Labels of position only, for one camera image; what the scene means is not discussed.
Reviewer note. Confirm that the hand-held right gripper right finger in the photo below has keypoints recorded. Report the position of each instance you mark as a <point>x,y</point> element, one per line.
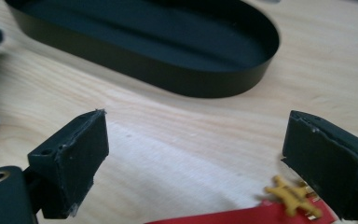
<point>329,161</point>

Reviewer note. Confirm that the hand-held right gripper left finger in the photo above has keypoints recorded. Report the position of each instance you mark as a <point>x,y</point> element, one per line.
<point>71,155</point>

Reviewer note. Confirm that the black key rack with tray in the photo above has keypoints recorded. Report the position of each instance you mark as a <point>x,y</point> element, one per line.
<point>136,37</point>

